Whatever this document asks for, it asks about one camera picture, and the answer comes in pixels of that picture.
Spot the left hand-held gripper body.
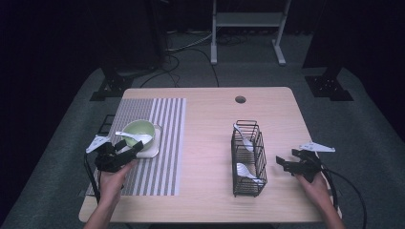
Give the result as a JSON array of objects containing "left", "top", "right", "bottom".
[{"left": 85, "top": 135, "right": 139, "bottom": 174}]

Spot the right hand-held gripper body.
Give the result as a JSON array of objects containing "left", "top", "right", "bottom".
[{"left": 286, "top": 140, "right": 336, "bottom": 184}]

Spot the person's left hand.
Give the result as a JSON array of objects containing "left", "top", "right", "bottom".
[{"left": 97, "top": 159, "right": 139, "bottom": 205}]

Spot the person's right hand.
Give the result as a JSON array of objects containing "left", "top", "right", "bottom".
[{"left": 295, "top": 173, "right": 331, "bottom": 208}]

